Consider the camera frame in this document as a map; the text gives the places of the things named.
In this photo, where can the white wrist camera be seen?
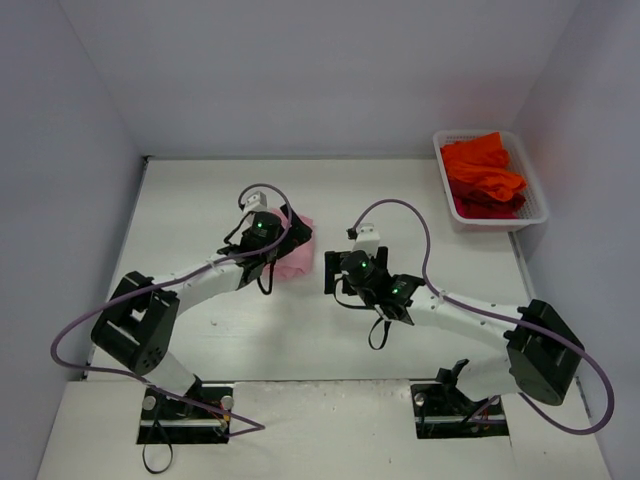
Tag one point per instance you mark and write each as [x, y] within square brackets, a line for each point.
[365, 238]
[254, 203]

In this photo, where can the white plastic basket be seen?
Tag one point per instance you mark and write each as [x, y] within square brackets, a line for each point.
[534, 211]

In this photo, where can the pink t shirt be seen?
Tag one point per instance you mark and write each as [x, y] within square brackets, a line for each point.
[296, 264]

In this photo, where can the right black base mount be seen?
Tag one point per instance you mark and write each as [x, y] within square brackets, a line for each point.
[442, 412]

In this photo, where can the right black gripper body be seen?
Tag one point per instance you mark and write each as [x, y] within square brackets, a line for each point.
[331, 270]

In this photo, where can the orange t shirt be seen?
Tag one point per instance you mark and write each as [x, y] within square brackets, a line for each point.
[482, 163]

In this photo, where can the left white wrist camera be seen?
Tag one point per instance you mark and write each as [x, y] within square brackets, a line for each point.
[254, 203]

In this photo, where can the dark red t shirt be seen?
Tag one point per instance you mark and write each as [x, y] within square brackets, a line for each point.
[471, 209]

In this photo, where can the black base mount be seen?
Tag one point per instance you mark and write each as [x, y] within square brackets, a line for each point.
[442, 412]
[164, 419]

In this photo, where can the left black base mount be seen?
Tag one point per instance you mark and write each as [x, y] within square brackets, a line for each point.
[164, 419]

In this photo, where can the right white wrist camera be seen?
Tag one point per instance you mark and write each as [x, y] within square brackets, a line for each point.
[365, 238]

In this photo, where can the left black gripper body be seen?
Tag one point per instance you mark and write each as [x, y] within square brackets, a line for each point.
[296, 230]

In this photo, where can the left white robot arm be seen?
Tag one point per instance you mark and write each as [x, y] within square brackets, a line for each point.
[137, 331]

